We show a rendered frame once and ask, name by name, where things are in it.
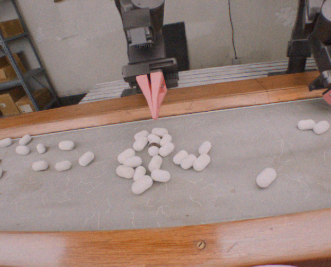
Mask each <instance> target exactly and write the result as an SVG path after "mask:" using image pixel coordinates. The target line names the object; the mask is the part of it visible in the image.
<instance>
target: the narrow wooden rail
mask: <svg viewBox="0 0 331 267"><path fill-rule="evenodd" d="M261 265H289V266H297V267H331V208H325V209H318V210H312V211H305V212H297V213H290V214H286V215H278V216H270V217H262V218H254V219H245V220H236V221H227V222H217V223H211V224H199V225H188V226H175V227H159V228H143V229H121V230H89V231H56V232H22V231H0V267H253V266H261Z"/></svg>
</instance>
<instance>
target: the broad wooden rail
mask: <svg viewBox="0 0 331 267"><path fill-rule="evenodd" d="M319 75H320V73H319V71H315V72H305V73H296V74H286V75H277V76H269V77H260V78H251V79H243V80H238V81H230V82H221V83H213V84H205V85H198V86H190V87H183V88H176V89H171V90H167V92H166V94H165V96H164V99H163V101H162V104H161V106H160V110H159V115H158V118H165V117H173V116H178V115H186V114H194V113H201V112H210V111H218V110H226V109H234V108H242V107H247V106H256V105H264V104H272V103H281V102H290V101H298V100H307V99H316V98H321V97H323V95H322V93H323V92H324V91H326V90H327V88H326V89H320V90H312V91H311V92H310V91H309V90H308V85H309V84H310V83H311V82H312V81H313V80H314V79H315V78H316V77H318V76H319ZM150 119H153V118H152V115H151V111H150V108H149V105H148V102H147V99H146V97H145V95H144V94H137V95H131V96H124V97H118V98H113V99H107V100H101V101H95V102H88V103H82V104H77V105H70V106H65V107H61V108H55V109H49V110H43V111H38V112H32V113H27V114H21V115H16V116H12V117H7V118H1V119H0V140H3V139H6V138H11V139H17V138H22V137H24V136H25V135H29V136H30V137H31V136H38V135H45V134H52V133H57V132H64V131H71V130H78V129H86V128H93V127H100V126H108V125H112V124H120V123H127V122H135V121H142V120H150Z"/></svg>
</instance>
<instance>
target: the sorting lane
mask: <svg viewBox="0 0 331 267"><path fill-rule="evenodd" d="M301 120H313V121H314V122H315V124H317V123H319V122H321V121H327V122H328V123H329V129H328V130H326V131H325V132H323V133H322V134H316V133H315V132H314V130H313V129H307V130H300V129H299V128H298V122H299V121H301ZM154 128H165V129H166V130H167V131H168V135H170V136H171V137H172V141H171V143H172V144H173V145H174V150H173V151H172V152H171V153H170V154H168V155H167V156H165V157H163V156H160V154H158V156H160V157H161V158H162V160H163V161H162V164H161V166H160V170H163V171H168V172H169V173H170V176H171V177H170V179H169V180H168V181H167V182H161V181H155V180H153V179H152V181H153V183H152V185H151V187H149V188H148V189H146V190H145V191H144V192H142V193H141V194H135V193H133V191H132V188H131V187H132V185H133V183H134V182H135V181H134V179H133V178H131V179H127V178H125V177H122V176H119V175H118V174H117V168H118V167H119V166H120V165H123V164H121V163H120V162H119V161H118V156H119V155H120V154H121V153H122V152H124V151H125V150H127V149H129V148H131V149H133V150H134V148H133V144H134V143H135V141H136V140H135V134H137V133H139V132H141V131H144V130H146V131H148V132H149V134H152V133H151V132H152V130H153V129H154ZM20 139H21V138H17V139H12V144H11V145H9V146H6V147H0V167H1V168H2V170H3V172H2V175H1V177H0V231H22V232H56V231H89V230H121V229H143V228H159V227H175V226H188V225H199V224H211V223H221V222H227V221H236V220H245V219H254V218H262V217H270V216H278V215H286V214H290V213H297V212H305V211H312V210H318V209H325V208H331V105H330V104H329V103H327V102H326V101H325V100H324V98H323V97H321V98H316V99H307V100H298V101H290V102H281V103H272V104H264V105H256V106H247V107H242V108H234V109H226V110H218V111H210V112H201V113H194V114H186V115H178V116H173V117H165V118H158V120H153V119H150V120H142V121H135V122H127V123H120V124H112V125H108V126H100V127H93V128H86V129H78V130H71V131H64V132H57V133H50V134H45V135H38V136H31V140H30V141H29V142H28V143H27V144H26V145H25V146H27V147H29V150H30V151H29V153H28V154H26V155H21V154H18V153H17V152H16V148H17V147H18V146H21V145H20V144H19V141H20ZM61 141H72V142H73V143H74V148H73V149H72V150H61V149H60V148H59V143H60V142H61ZM205 141H209V142H210V143H211V149H210V150H209V151H208V153H207V155H209V157H210V163H209V164H208V165H207V166H206V167H205V168H204V169H203V170H201V171H197V170H195V169H194V167H193V166H191V167H190V168H188V169H183V168H182V167H181V165H180V164H179V165H177V164H175V163H174V161H173V158H174V156H175V155H176V154H178V153H179V152H180V151H181V150H185V151H186V152H187V153H188V155H190V154H193V155H195V156H196V158H198V157H199V156H200V155H201V154H200V153H199V147H200V146H201V145H202V144H203V142H205ZM149 143H150V142H149V141H148V142H147V145H146V146H145V147H144V148H143V150H142V151H139V152H138V151H136V150H134V151H135V156H139V157H140V158H141V160H142V163H141V165H140V166H143V167H144V168H145V169H146V173H145V175H148V176H150V177H151V171H150V170H149V167H148V166H149V163H150V162H151V159H152V158H153V156H150V154H149V152H148V145H149ZM38 144H44V147H45V149H46V151H45V152H44V153H39V152H38V150H37V145H38ZM86 152H92V153H93V154H94V159H93V160H92V161H91V162H89V163H88V164H87V165H86V166H81V165H80V164H79V159H80V158H81V157H82V156H83V155H84V154H85V153H86ZM40 161H46V162H47V163H48V168H47V169H45V170H40V171H35V170H34V169H33V168H32V165H33V163H35V162H40ZM63 161H70V162H71V167H70V168H69V169H67V170H63V171H58V170H56V164H57V163H59V162H63ZM266 168H272V169H274V170H275V171H276V178H275V179H274V180H273V181H272V182H271V183H270V185H269V186H267V187H265V188H262V187H260V186H258V184H257V183H256V178H257V176H258V175H259V174H261V173H262V171H263V170H264V169H266Z"/></svg>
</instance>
